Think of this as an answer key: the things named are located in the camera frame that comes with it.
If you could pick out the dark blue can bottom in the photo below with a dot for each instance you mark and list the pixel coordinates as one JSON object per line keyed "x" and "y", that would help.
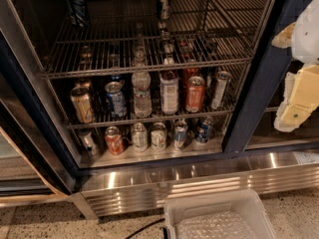
{"x": 203, "y": 129}

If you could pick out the blue pepsi can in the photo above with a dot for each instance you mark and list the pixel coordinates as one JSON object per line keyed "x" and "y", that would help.
{"x": 78, "y": 12}

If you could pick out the red soda can bottom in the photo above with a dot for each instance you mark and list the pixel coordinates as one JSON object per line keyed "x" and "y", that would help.
{"x": 114, "y": 141}

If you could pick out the stainless fridge base grille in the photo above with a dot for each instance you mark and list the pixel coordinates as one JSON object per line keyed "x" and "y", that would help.
{"x": 118, "y": 192}

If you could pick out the top wire shelf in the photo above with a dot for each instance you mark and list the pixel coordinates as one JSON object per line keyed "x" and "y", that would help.
{"x": 203, "y": 33}

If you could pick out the silver slim can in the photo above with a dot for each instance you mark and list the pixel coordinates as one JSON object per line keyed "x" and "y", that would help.
{"x": 221, "y": 82}

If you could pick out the blue soda can middle shelf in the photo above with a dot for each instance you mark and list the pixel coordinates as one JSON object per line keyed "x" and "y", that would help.
{"x": 116, "y": 100}

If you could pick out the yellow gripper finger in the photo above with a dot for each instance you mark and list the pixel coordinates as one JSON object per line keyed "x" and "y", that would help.
{"x": 283, "y": 39}
{"x": 301, "y": 98}

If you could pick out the clear water bottle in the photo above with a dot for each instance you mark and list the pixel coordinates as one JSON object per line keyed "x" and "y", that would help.
{"x": 141, "y": 81}

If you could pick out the open fridge glass door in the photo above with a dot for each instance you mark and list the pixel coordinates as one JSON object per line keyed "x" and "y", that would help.
{"x": 31, "y": 172}

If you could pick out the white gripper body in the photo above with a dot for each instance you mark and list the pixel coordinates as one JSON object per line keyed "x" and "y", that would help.
{"x": 307, "y": 39}

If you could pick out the dark blue fridge frame post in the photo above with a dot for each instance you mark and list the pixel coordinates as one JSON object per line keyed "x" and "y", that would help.
{"x": 268, "y": 69}

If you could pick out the orange soda can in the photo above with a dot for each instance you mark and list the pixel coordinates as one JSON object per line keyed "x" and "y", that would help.
{"x": 194, "y": 94}

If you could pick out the pale green can bottom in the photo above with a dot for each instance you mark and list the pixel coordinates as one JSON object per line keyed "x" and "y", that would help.
{"x": 139, "y": 136}

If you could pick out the silver can bottom left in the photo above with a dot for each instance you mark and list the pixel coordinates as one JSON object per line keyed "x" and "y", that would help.
{"x": 87, "y": 139}

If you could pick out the white plastic bin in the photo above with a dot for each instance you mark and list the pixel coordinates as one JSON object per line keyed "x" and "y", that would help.
{"x": 237, "y": 214}

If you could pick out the wire shelf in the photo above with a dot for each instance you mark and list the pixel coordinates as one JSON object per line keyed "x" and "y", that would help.
{"x": 104, "y": 119}
{"x": 203, "y": 33}

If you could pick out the gold soda can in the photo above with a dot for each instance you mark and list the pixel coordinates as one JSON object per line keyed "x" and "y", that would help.
{"x": 81, "y": 100}

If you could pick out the white green can bottom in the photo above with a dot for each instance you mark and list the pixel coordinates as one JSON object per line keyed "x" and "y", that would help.
{"x": 158, "y": 136}

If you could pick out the middle wire shelf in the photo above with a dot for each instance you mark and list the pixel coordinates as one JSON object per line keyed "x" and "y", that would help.
{"x": 104, "y": 119}

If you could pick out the blue silver can bottom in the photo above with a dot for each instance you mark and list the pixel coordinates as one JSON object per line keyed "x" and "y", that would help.
{"x": 180, "y": 134}

